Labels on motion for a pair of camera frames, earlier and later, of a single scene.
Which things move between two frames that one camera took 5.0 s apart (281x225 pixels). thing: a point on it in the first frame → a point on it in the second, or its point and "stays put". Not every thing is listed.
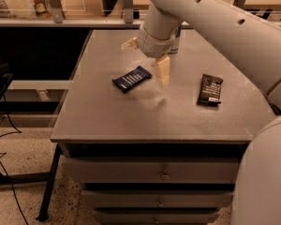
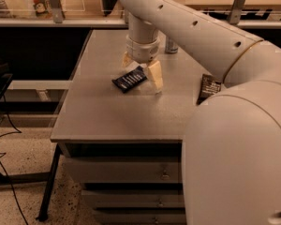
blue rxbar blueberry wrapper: [134, 77] stays put
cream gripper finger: [131, 44] → [126, 60]
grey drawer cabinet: [146, 154] stays put
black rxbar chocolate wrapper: [210, 88] stays put
